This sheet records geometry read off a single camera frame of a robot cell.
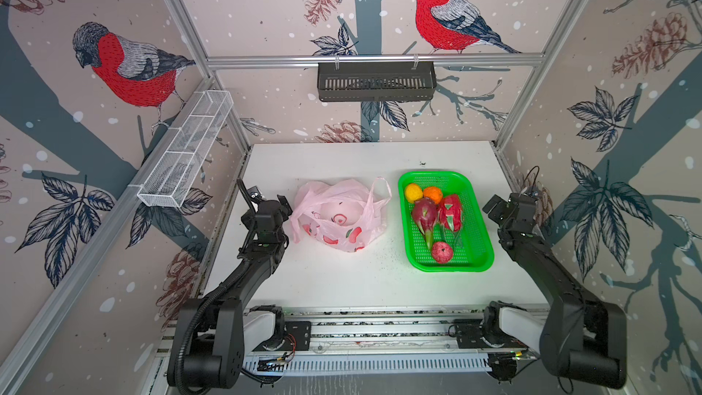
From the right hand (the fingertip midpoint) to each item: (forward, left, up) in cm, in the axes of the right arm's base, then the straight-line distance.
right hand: (506, 208), depth 86 cm
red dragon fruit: (0, +15, -4) cm, 16 cm away
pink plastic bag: (+2, +54, -9) cm, 55 cm away
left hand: (-3, +78, +5) cm, 78 cm away
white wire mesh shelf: (+8, +99, +22) cm, 102 cm away
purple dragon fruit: (-1, +25, -4) cm, 26 cm away
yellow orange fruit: (+9, +28, -5) cm, 30 cm away
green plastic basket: (-11, +9, -11) cm, 18 cm away
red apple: (-13, +21, -6) cm, 25 cm away
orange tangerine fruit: (+9, +21, -5) cm, 23 cm away
